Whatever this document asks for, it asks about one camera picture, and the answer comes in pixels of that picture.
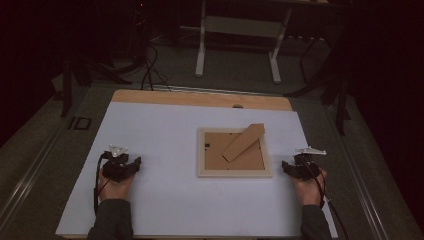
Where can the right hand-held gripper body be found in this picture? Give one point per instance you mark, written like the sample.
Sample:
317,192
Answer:
306,168

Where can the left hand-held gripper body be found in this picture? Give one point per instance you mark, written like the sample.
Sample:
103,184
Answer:
115,169

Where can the wooden picture frame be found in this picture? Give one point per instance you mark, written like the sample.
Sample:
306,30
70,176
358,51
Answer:
215,151

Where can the person's left hand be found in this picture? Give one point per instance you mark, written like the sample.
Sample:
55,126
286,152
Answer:
115,190

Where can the person's right hand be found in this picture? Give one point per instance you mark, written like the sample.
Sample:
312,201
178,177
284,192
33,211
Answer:
308,194

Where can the white table mat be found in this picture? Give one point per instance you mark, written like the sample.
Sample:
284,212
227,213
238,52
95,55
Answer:
160,140

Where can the black rectangular floor plate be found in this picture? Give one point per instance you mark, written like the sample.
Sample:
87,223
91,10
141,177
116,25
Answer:
80,123

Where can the black metal stand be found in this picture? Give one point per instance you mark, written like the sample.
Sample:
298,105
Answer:
340,106
66,90

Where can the metal floor rail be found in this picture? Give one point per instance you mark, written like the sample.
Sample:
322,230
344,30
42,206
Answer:
26,180
360,180

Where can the white metal table frame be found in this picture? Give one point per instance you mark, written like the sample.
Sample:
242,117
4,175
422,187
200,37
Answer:
240,26

